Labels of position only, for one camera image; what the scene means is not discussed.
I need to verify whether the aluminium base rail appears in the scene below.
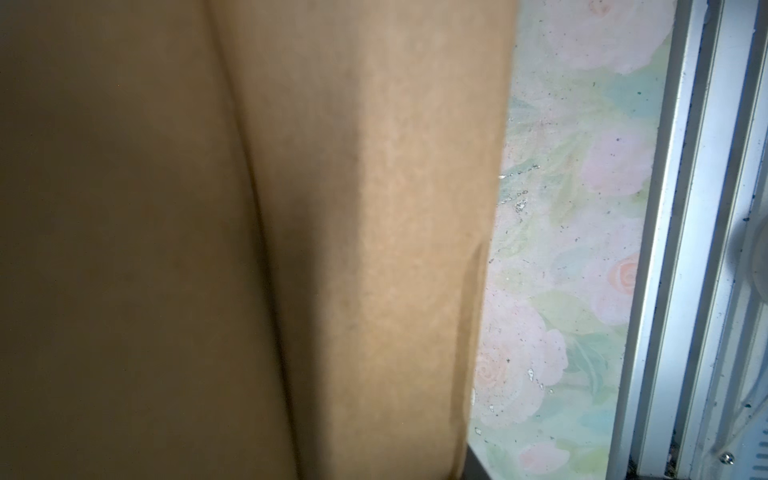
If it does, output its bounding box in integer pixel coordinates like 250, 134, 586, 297
607, 1, 767, 479

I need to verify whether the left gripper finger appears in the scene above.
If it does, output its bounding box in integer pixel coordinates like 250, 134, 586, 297
461, 451, 491, 480

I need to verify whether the brown cardboard box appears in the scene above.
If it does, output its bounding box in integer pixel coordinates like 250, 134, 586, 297
1, 1, 517, 479

